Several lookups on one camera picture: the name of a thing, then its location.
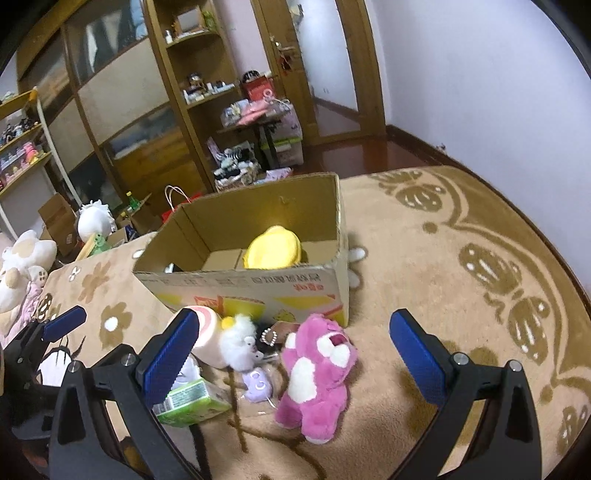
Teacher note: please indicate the green bottle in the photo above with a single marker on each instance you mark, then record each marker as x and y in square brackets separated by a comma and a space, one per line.
[132, 202]

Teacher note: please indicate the large white plush toy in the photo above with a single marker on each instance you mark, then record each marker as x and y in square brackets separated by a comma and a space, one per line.
[23, 263]

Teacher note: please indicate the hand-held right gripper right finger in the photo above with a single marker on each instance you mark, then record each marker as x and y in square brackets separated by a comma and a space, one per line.
[415, 360]

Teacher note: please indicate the white carton box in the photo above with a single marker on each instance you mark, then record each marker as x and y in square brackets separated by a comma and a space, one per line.
[290, 138]

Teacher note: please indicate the wooden wardrobe with glass doors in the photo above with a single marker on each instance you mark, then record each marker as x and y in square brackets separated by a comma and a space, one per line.
[120, 92]

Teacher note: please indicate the wooden door with glass pane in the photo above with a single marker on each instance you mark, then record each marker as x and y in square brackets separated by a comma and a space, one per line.
[323, 69]

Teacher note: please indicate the yellow wall shelf with figurines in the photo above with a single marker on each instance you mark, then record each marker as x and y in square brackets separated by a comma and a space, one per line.
[18, 138]

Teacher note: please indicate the small dark side table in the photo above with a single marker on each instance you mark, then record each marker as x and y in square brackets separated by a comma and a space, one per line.
[265, 138]

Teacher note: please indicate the pink cloth packets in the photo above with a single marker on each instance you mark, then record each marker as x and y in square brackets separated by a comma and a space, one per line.
[256, 110]

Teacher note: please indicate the basket of striped socks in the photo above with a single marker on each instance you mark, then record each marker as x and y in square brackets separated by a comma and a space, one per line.
[235, 168]

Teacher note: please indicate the white pole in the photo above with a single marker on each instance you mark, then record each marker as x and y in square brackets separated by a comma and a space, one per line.
[54, 152]

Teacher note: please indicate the green frog toy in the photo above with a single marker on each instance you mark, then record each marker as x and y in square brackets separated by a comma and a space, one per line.
[98, 244]

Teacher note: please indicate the pink swirl roll plush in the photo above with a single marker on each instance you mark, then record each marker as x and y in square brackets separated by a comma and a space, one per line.
[207, 341]

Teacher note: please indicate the white fluffy plush toy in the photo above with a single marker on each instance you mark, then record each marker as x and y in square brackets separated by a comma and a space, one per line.
[238, 341]

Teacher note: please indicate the pink bear plush toy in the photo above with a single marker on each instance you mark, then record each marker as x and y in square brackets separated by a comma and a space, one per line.
[314, 374]

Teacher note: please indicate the yellow plush toy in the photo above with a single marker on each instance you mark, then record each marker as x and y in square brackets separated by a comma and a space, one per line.
[273, 248]

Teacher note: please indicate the open brown cardboard box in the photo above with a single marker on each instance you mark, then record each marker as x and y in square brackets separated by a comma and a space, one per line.
[57, 226]

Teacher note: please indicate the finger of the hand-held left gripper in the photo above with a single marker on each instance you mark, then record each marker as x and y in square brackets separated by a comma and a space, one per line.
[64, 323]

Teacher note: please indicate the wooden corner shelf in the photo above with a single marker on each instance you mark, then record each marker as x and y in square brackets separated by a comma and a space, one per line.
[198, 55]

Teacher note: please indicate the green tissue packet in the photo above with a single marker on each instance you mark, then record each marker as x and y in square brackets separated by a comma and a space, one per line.
[194, 399]

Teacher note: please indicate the pink plush on shelf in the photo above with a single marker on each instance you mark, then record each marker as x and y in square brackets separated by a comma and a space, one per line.
[30, 152]

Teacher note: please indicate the red box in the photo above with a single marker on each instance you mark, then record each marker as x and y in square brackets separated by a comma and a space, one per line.
[259, 88]

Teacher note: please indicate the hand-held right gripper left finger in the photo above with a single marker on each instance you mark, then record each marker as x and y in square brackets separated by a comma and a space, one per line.
[170, 353]

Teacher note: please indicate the small cardboard box pink contents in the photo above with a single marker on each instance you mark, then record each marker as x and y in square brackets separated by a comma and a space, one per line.
[279, 174]

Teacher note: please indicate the white round plush doll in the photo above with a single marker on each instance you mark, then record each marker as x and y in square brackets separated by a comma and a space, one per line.
[94, 221]

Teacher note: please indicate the beige patterned blanket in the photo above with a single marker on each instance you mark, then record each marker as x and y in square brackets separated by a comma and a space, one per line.
[438, 286]

